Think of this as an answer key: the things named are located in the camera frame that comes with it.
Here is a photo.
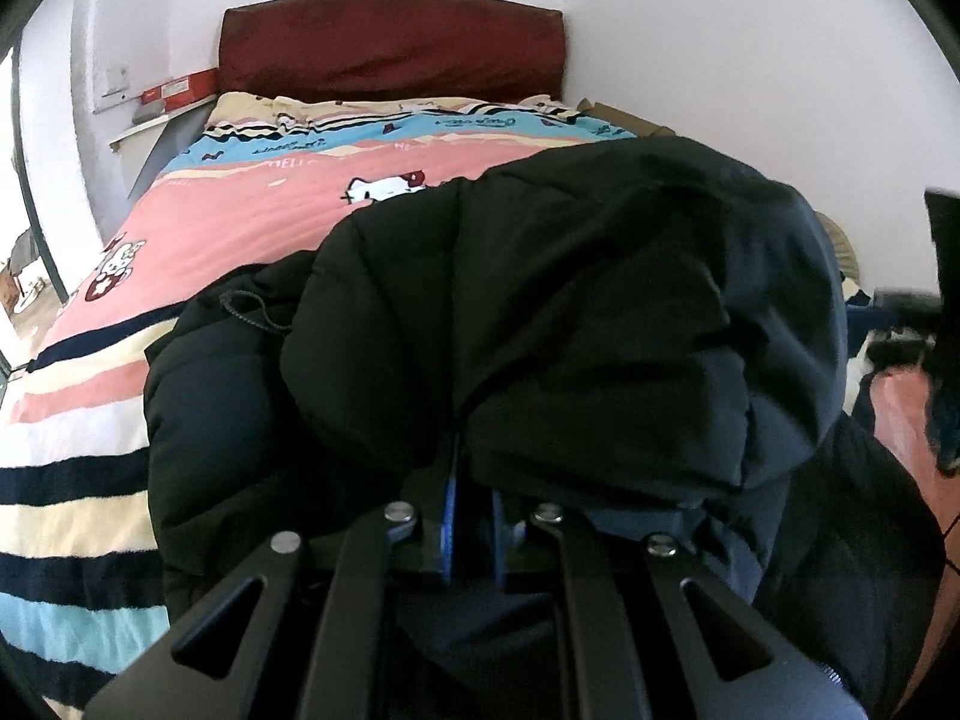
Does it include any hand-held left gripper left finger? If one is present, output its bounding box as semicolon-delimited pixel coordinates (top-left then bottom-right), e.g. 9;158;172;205
86;433;461;720

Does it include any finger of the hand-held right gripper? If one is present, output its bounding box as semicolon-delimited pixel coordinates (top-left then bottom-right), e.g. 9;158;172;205
872;287;944;318

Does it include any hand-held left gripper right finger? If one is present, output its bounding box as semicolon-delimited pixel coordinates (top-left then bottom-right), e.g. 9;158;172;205
490;487;863;720

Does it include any black hooded puffer jacket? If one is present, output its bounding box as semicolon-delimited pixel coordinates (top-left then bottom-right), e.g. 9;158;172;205
142;135;947;720

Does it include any beige woven fan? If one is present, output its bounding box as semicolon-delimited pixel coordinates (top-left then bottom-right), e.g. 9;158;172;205
816;212;865;282

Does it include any pink striped cartoon cat blanket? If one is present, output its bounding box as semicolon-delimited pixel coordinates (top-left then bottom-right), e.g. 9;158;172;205
0;90;960;720

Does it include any grey slanted board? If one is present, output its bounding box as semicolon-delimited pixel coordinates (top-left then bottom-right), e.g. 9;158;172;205
127;116;216;201

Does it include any dark red headboard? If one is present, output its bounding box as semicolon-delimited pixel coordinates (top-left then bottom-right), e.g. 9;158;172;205
216;0;566;104

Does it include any red box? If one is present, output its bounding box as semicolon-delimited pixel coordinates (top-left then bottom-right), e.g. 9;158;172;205
141;69;220;110

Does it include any white wall shelf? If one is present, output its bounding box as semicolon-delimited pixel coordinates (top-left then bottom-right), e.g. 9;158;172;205
109;106;215;152

